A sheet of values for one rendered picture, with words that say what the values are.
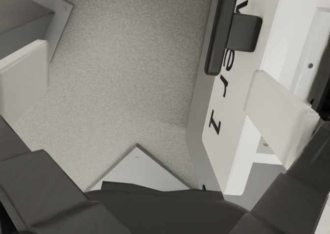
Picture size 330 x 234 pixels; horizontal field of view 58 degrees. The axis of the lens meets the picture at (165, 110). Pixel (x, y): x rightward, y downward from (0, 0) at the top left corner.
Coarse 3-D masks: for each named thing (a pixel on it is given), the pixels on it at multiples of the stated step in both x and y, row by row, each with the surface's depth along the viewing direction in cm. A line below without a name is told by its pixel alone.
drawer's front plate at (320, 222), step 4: (328, 200) 34; (328, 204) 33; (324, 208) 34; (328, 208) 33; (324, 212) 34; (328, 212) 33; (324, 216) 34; (328, 216) 33; (320, 220) 34; (324, 220) 33; (328, 220) 33; (320, 224) 34; (324, 224) 33; (328, 224) 33; (316, 228) 35; (320, 228) 34; (324, 228) 33; (328, 228) 33; (316, 232) 35; (320, 232) 34; (324, 232) 33; (328, 232) 33
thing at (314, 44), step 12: (324, 12) 29; (312, 24) 30; (324, 24) 30; (312, 36) 30; (324, 36) 30; (312, 48) 31; (300, 60) 32; (312, 60) 31; (300, 72) 32; (312, 72) 32; (300, 84) 32; (300, 96) 33
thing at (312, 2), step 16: (304, 0) 30; (320, 0) 30; (304, 16) 30; (304, 32) 31; (288, 64) 32; (320, 64) 33; (288, 80) 33; (320, 80) 33; (304, 96) 34; (256, 160) 30; (272, 160) 30
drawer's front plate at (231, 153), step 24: (240, 0) 28; (264, 0) 23; (288, 0) 21; (264, 24) 23; (288, 24) 21; (264, 48) 22; (288, 48) 22; (240, 72) 26; (216, 96) 33; (240, 96) 26; (216, 120) 32; (240, 120) 25; (216, 144) 31; (240, 144) 25; (216, 168) 30; (240, 168) 26; (240, 192) 27
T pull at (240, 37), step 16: (224, 0) 22; (224, 16) 22; (240, 16) 23; (256, 16) 23; (224, 32) 23; (240, 32) 23; (256, 32) 23; (208, 48) 24; (224, 48) 23; (240, 48) 23; (208, 64) 24
